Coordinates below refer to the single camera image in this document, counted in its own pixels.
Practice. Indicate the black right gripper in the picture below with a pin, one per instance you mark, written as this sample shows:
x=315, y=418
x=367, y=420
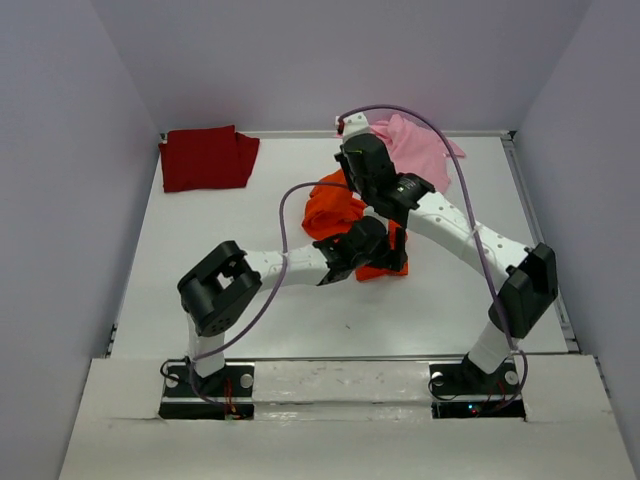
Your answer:
x=341, y=156

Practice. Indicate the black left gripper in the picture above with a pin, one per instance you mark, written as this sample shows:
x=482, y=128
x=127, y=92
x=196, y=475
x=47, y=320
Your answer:
x=390, y=260

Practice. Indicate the orange t-shirt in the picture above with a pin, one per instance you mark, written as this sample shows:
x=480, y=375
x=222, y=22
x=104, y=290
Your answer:
x=331, y=208

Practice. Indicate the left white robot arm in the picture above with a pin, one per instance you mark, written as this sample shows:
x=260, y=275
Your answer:
x=230, y=289

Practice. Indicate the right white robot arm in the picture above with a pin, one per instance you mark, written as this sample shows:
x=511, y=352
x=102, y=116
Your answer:
x=522, y=280

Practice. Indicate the pink t-shirt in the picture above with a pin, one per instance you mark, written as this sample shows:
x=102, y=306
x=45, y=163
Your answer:
x=414, y=149

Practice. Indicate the dark red folded t-shirt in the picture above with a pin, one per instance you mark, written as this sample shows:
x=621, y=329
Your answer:
x=207, y=159

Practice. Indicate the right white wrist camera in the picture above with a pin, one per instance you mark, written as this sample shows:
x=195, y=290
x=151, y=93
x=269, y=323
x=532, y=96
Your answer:
x=351, y=125

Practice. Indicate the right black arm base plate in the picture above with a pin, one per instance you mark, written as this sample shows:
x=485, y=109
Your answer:
x=477, y=395

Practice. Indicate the aluminium table edge rail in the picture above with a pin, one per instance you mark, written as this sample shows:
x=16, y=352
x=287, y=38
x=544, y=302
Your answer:
x=509, y=147

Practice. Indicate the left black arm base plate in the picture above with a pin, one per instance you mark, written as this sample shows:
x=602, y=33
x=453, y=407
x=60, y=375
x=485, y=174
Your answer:
x=226, y=395

